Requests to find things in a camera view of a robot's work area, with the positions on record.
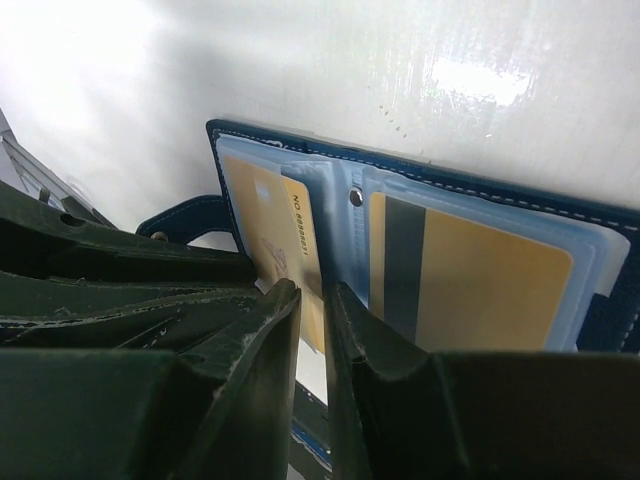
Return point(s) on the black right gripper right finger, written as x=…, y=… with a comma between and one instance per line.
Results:
x=398, y=412

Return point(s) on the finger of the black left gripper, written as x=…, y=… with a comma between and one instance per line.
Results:
x=68, y=282

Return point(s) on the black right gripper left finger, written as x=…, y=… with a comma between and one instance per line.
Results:
x=197, y=385

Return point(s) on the gold striped card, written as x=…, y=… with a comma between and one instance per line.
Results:
x=448, y=283

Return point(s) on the blue leather card holder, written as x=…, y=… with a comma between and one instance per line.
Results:
x=599, y=310

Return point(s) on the gold numbered card sleeve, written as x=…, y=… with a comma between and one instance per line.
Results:
x=275, y=220

